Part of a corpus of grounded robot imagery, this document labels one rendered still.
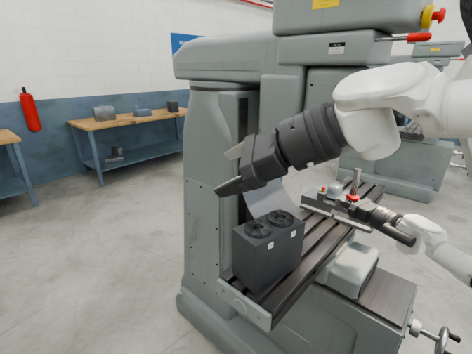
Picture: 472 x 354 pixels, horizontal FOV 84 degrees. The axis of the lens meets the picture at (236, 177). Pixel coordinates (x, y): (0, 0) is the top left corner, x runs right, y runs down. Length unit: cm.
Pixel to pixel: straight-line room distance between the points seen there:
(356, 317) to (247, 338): 71
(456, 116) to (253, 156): 26
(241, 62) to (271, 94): 21
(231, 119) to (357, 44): 56
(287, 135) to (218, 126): 85
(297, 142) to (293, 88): 66
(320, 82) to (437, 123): 69
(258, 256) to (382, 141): 51
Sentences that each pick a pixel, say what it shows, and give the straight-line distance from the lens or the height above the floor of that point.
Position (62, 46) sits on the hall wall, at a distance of 483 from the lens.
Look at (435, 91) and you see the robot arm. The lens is 37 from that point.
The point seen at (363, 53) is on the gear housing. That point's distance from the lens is 96.
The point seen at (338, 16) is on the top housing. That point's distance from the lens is 99.
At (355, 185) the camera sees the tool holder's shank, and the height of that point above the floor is 121.
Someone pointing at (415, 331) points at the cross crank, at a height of 67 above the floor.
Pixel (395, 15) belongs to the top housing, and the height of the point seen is 175.
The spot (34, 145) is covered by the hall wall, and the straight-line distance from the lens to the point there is 477.
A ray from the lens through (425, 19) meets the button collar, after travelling 102.
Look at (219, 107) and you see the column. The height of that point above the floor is 146.
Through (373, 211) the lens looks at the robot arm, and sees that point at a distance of 107.
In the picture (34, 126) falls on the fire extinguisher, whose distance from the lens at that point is 459.
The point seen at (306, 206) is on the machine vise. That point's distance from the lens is 137.
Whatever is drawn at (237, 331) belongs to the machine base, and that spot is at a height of 20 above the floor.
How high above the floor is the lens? 163
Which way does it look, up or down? 23 degrees down
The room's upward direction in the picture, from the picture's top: straight up
